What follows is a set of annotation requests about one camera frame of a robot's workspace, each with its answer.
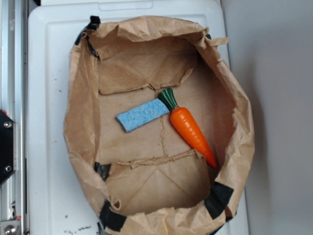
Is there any blue sponge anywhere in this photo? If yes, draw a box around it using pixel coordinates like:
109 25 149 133
115 98 169 133

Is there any brown paper bag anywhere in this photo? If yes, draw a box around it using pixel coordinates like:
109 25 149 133
64 16 255 235

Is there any orange toy carrot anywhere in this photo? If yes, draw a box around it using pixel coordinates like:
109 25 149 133
158 88 217 168

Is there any black metal bracket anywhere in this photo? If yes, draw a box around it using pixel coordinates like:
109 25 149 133
0 110 16 187

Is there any aluminium frame rail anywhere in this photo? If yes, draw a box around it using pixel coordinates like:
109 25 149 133
0 0 28 235

